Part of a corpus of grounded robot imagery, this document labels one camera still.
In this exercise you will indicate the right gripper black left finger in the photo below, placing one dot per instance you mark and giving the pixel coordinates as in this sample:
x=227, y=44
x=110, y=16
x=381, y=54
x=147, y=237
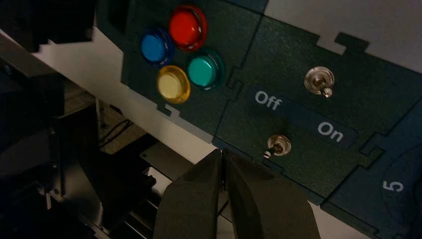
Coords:
x=191, y=207

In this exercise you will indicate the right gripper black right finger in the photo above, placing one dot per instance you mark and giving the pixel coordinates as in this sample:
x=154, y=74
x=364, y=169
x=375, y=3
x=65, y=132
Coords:
x=270, y=207

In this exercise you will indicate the metal toggle switch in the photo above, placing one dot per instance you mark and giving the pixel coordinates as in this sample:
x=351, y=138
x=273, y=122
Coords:
x=318, y=80
x=279, y=145

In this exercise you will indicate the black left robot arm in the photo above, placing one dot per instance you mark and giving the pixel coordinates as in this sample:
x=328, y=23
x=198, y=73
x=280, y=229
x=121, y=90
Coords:
x=43, y=19

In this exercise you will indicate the yellow round push button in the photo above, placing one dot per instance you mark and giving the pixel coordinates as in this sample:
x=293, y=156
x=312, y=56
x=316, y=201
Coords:
x=172, y=84

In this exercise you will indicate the teal round push button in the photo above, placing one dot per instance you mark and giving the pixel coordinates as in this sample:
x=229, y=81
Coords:
x=202, y=70

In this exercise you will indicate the blue round push button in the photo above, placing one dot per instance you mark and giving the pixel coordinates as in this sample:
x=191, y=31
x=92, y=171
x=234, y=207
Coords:
x=154, y=47

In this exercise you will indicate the dark teal grey task box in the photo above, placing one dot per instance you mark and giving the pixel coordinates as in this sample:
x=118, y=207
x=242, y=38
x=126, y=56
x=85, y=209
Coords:
x=290, y=43

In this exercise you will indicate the red round push button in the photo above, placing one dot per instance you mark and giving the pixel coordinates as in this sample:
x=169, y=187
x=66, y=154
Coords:
x=186, y=28

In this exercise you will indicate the black metal support frame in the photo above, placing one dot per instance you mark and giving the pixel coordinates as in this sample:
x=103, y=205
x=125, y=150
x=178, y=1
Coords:
x=39, y=165

